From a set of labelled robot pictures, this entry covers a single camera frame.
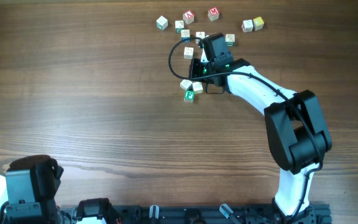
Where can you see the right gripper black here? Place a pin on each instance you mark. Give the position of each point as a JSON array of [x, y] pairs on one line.
[[194, 70]]

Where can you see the plain white block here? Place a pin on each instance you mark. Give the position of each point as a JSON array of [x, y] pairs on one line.
[[197, 87]]

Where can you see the blue edged white block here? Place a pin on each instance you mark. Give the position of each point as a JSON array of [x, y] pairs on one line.
[[186, 85]]

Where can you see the green F block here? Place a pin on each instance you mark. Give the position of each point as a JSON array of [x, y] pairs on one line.
[[189, 96]]

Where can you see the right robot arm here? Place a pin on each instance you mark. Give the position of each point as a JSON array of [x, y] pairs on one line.
[[298, 136]]

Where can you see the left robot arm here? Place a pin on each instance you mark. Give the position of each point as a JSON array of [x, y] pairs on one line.
[[28, 189]]

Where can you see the plain wooden block lower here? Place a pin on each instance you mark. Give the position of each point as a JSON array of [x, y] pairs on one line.
[[188, 53]]

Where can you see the plain block with figure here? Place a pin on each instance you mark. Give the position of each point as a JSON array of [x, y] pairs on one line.
[[200, 35]]

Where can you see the blue edged bee block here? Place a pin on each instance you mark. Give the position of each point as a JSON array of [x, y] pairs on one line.
[[185, 35]]

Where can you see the green edged block right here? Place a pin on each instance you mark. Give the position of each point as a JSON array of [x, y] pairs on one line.
[[230, 40]]

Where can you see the green edged block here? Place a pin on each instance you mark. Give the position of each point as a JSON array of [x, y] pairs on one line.
[[162, 23], [230, 40]]

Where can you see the green Z block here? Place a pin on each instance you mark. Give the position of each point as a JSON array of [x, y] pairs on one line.
[[179, 26]]

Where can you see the red A block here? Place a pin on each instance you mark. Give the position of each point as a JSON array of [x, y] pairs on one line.
[[188, 17]]

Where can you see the green edged block far left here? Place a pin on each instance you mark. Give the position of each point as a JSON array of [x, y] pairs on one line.
[[162, 23]]

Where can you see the red M block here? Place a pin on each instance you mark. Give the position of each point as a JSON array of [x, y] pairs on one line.
[[213, 13]]

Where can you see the red edged white block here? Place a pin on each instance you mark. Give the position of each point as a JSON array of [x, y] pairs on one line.
[[247, 25]]

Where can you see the yellow block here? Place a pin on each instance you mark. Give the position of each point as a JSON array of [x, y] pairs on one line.
[[258, 23]]

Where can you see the right grey clamp lever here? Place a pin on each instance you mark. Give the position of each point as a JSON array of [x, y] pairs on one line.
[[226, 211]]

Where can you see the grey clamp lever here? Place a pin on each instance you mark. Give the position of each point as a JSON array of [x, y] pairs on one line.
[[154, 212], [226, 211]]

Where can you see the left grey clamp lever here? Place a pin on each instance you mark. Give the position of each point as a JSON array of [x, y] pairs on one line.
[[154, 212]]

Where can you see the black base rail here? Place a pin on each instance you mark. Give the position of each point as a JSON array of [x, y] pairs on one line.
[[257, 213]]

